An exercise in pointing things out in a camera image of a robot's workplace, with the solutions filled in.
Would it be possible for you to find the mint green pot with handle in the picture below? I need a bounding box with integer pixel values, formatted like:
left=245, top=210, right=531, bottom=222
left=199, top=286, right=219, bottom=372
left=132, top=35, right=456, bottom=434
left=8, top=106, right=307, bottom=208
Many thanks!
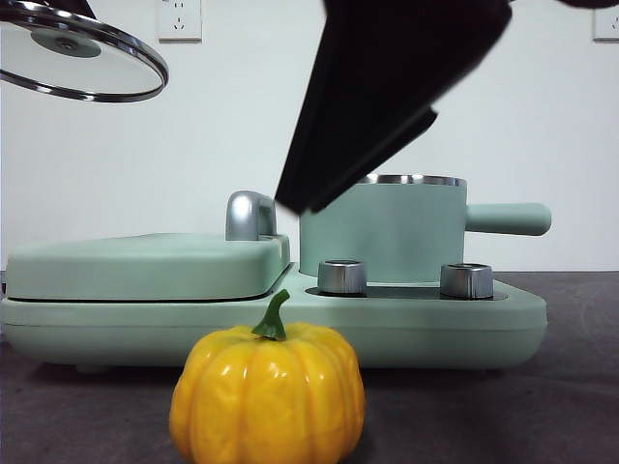
left=299, top=173, right=552, bottom=286

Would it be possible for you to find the mint green breakfast machine base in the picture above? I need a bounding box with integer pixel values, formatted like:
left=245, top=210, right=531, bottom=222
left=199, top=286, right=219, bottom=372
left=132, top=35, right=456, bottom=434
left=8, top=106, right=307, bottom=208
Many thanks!
left=0, top=263, right=548, bottom=376

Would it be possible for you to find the yellow toy pumpkin green stem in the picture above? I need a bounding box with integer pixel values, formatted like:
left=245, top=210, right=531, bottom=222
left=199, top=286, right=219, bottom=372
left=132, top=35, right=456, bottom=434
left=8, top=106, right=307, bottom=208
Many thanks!
left=168, top=288, right=367, bottom=464

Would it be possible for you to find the glass lid with green knob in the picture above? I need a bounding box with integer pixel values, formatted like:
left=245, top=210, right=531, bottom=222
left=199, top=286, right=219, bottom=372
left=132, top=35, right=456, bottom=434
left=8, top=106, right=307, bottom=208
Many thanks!
left=0, top=9, right=170, bottom=103

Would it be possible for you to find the white wall socket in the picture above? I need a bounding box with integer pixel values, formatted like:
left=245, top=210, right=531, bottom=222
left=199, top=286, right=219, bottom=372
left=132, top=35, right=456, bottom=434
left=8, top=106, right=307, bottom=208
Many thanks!
left=157, top=0, right=203, bottom=43
left=593, top=4, right=619, bottom=42

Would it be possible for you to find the silver control knob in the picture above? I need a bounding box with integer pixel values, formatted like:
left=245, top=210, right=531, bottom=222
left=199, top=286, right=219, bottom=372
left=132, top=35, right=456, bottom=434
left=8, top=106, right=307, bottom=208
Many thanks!
left=439, top=263, right=494, bottom=299
left=317, top=259, right=368, bottom=296

